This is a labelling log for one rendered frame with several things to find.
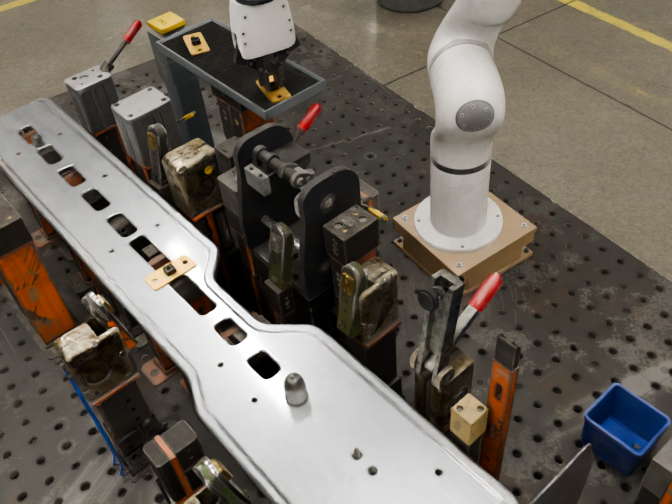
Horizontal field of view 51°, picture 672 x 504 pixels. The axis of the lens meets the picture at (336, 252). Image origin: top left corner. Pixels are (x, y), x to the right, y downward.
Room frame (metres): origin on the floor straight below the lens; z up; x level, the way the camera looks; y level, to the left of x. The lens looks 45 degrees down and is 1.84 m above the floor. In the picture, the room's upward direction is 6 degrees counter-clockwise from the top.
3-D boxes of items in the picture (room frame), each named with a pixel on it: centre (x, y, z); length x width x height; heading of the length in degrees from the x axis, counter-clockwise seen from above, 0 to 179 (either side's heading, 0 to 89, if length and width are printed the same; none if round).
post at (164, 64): (1.43, 0.31, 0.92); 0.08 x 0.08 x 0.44; 37
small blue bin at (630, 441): (0.60, -0.45, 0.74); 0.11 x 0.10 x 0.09; 37
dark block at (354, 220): (0.79, -0.03, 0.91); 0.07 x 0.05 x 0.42; 127
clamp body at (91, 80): (1.41, 0.50, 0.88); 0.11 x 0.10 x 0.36; 127
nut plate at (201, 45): (1.31, 0.23, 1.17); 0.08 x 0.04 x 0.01; 17
